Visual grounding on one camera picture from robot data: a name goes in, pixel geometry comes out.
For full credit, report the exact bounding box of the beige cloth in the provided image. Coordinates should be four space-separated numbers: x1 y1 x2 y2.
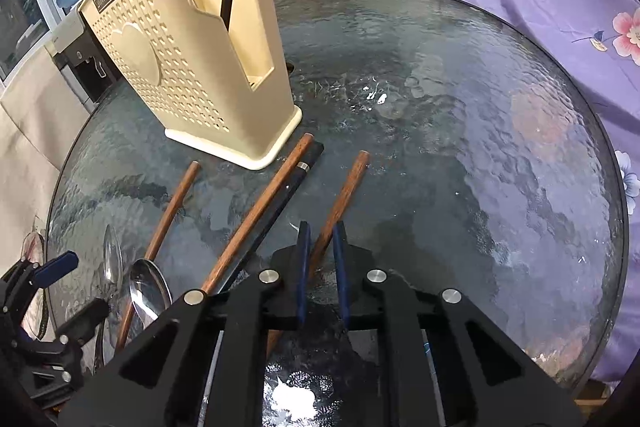
0 52 92 258

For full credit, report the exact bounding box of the all-metal spoon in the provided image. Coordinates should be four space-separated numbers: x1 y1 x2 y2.
92 223 124 370

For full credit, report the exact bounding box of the round glass table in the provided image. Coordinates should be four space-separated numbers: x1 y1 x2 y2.
44 0 630 427

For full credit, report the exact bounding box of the grey water dispenser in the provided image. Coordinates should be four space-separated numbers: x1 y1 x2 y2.
47 9 122 104

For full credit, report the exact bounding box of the beige perforated utensil holder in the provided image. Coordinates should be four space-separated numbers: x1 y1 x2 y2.
77 0 304 171

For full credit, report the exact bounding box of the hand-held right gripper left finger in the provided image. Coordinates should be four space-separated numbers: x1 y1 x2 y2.
59 222 312 427

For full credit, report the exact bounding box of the black chopstick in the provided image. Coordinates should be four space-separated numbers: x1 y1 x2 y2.
217 142 326 295

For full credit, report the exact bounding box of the metal spoon with wooden handle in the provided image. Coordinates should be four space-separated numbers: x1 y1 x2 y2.
127 258 174 330

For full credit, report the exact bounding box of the white framed window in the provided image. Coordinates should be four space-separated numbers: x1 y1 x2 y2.
0 0 51 80

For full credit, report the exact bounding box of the purple floral cloth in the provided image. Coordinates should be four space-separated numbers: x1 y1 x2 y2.
422 0 640 383

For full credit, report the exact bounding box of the brown wooden chopstick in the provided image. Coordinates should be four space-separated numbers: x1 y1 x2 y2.
202 133 315 295
114 161 202 355
265 150 372 360

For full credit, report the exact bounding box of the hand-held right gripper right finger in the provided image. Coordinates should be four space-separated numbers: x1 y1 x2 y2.
334 222 583 427

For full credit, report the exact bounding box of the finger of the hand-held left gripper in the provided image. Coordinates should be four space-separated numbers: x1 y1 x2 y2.
52 298 111 350
0 251 80 308

